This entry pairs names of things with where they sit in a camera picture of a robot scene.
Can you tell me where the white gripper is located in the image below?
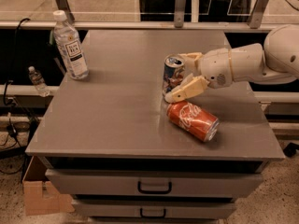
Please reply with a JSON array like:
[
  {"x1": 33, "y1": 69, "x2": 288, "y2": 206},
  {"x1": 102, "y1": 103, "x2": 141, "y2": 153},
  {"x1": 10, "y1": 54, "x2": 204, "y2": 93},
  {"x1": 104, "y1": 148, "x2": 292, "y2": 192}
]
[{"x1": 164, "y1": 49, "x2": 233, "y2": 104}]

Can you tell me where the blue silver redbull can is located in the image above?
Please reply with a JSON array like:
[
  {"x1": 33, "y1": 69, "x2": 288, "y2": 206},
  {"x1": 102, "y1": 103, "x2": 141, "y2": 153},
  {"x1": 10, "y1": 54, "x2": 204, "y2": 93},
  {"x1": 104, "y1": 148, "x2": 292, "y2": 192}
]
[{"x1": 162, "y1": 54, "x2": 185, "y2": 95}]

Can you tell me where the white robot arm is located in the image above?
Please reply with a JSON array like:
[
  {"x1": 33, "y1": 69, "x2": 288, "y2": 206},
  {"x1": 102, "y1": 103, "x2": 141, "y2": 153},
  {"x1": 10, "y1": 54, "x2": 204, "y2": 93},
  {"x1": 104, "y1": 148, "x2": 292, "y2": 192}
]
[{"x1": 164, "y1": 24, "x2": 299, "y2": 103}]

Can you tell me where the red coke can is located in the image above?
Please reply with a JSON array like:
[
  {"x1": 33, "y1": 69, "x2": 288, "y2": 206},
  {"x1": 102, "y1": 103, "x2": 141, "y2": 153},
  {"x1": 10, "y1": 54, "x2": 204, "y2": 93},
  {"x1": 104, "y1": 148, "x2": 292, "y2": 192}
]
[{"x1": 166, "y1": 101, "x2": 219, "y2": 142}]

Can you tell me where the grey drawer cabinet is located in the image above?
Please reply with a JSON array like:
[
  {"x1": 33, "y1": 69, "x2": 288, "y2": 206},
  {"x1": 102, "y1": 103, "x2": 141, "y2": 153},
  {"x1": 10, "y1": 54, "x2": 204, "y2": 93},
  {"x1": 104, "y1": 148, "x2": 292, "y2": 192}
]
[{"x1": 25, "y1": 29, "x2": 286, "y2": 224}]

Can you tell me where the large clear tea bottle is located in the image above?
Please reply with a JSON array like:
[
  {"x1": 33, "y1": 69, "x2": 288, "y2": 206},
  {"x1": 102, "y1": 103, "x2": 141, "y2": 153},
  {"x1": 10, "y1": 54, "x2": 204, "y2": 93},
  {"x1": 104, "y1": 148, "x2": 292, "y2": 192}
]
[{"x1": 53, "y1": 10, "x2": 89, "y2": 79}]

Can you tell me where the small clear water bottle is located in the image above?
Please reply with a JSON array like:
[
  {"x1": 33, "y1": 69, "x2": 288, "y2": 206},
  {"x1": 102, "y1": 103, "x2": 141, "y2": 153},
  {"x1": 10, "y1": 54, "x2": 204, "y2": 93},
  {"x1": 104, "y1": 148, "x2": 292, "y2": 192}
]
[{"x1": 28, "y1": 66, "x2": 50, "y2": 97}]

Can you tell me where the bottom grey drawer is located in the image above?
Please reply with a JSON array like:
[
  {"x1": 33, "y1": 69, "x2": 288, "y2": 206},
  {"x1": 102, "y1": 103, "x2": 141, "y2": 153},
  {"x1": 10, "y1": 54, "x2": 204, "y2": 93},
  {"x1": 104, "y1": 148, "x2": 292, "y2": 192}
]
[{"x1": 89, "y1": 217, "x2": 219, "y2": 224}]

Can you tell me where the grey drawer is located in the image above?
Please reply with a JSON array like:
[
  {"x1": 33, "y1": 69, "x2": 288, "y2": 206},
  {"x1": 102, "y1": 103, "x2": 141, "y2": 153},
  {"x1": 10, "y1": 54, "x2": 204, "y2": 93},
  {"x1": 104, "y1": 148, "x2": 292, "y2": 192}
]
[
  {"x1": 46, "y1": 169, "x2": 263, "y2": 198},
  {"x1": 72, "y1": 200, "x2": 235, "y2": 219},
  {"x1": 89, "y1": 217, "x2": 219, "y2": 224}
]

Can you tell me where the middle grey drawer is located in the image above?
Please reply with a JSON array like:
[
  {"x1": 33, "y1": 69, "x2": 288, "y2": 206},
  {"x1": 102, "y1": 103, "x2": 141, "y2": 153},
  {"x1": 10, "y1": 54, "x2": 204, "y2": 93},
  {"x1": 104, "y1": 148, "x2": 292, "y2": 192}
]
[{"x1": 72, "y1": 200, "x2": 235, "y2": 219}]

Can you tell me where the top grey drawer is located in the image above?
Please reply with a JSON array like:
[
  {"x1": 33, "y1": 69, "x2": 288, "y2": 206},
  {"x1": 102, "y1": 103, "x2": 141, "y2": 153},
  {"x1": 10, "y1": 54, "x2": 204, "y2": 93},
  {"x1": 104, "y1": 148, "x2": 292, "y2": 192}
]
[{"x1": 46, "y1": 169, "x2": 263, "y2": 198}]

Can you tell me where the brown cardboard box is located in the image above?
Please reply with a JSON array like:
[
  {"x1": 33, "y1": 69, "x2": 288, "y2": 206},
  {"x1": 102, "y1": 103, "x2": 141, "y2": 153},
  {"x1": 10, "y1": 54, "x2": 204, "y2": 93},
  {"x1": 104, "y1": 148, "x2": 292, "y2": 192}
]
[{"x1": 22, "y1": 157, "x2": 75, "y2": 216}]

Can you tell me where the middle metal bracket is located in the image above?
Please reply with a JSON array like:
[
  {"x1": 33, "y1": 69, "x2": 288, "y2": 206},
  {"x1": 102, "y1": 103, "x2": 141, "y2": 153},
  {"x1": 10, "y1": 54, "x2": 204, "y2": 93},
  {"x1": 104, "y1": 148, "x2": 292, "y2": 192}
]
[{"x1": 174, "y1": 0, "x2": 186, "y2": 28}]

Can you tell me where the metal bracket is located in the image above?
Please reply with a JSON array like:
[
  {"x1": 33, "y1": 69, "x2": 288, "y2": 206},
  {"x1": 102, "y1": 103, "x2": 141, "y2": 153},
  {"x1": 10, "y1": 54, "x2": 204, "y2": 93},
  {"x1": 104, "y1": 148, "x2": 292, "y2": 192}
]
[
  {"x1": 55, "y1": 0, "x2": 75, "y2": 23},
  {"x1": 174, "y1": 0, "x2": 186, "y2": 28},
  {"x1": 248, "y1": 0, "x2": 269, "y2": 29}
]

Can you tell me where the right metal bracket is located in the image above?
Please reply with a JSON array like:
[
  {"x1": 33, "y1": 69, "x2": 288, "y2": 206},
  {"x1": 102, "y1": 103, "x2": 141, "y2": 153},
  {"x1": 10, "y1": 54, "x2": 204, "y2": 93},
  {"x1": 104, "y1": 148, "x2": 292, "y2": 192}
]
[{"x1": 248, "y1": 0, "x2": 269, "y2": 29}]

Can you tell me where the black top drawer handle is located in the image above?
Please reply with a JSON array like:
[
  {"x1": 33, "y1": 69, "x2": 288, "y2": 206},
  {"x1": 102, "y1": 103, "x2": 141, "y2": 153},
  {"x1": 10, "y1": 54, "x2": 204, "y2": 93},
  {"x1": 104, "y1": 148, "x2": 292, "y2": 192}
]
[{"x1": 137, "y1": 181, "x2": 172, "y2": 195}]

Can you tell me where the black drawer handle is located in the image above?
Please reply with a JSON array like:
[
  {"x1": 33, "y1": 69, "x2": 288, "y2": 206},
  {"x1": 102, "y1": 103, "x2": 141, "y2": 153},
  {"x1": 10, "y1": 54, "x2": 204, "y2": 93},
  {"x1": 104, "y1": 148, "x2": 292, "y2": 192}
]
[
  {"x1": 139, "y1": 208, "x2": 167, "y2": 218},
  {"x1": 137, "y1": 181, "x2": 172, "y2": 195}
]

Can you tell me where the black middle drawer handle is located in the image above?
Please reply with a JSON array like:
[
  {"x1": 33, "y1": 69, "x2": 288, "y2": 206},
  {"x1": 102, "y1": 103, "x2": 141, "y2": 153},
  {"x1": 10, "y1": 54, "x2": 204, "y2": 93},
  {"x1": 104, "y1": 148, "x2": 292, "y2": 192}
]
[{"x1": 139, "y1": 208, "x2": 167, "y2": 218}]

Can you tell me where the left metal bracket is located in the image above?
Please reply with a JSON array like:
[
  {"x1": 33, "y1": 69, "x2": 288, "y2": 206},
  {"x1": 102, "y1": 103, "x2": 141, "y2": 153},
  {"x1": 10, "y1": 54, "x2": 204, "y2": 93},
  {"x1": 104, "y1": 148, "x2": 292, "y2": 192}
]
[{"x1": 55, "y1": 0, "x2": 75, "y2": 23}]

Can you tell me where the black cable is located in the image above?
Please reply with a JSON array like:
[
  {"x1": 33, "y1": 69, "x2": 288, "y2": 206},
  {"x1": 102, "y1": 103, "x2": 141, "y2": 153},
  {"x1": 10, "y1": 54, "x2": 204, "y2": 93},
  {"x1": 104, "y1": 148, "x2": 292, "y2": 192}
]
[{"x1": 0, "y1": 17, "x2": 40, "y2": 175}]

